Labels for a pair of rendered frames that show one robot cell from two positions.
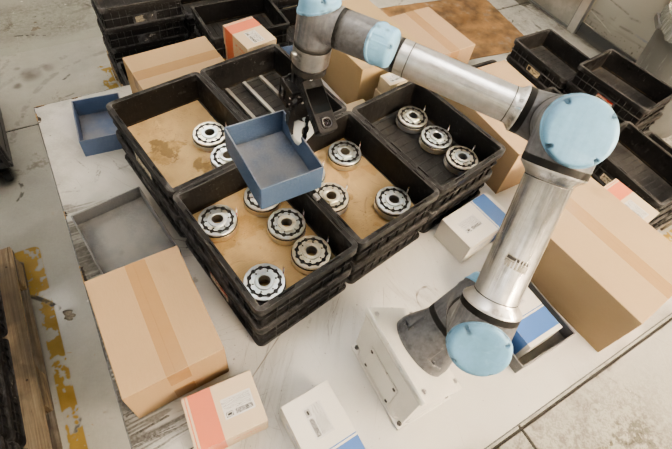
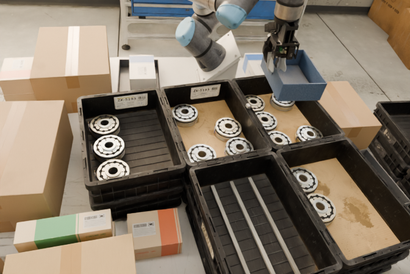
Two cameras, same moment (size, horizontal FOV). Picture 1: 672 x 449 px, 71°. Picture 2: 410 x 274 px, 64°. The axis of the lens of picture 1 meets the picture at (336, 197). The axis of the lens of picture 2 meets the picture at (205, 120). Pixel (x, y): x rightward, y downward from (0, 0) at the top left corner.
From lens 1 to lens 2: 172 cm
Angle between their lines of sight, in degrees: 83
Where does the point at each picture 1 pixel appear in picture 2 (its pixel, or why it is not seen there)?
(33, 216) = not seen: outside the picture
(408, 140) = (130, 161)
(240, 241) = (293, 127)
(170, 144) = (352, 217)
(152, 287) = (344, 112)
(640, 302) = (95, 29)
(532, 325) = (144, 59)
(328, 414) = (258, 67)
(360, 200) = (204, 127)
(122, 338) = (353, 98)
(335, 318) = not seen: hidden behind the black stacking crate
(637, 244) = (60, 42)
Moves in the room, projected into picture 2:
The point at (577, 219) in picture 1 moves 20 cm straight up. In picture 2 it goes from (78, 60) to (70, 15)
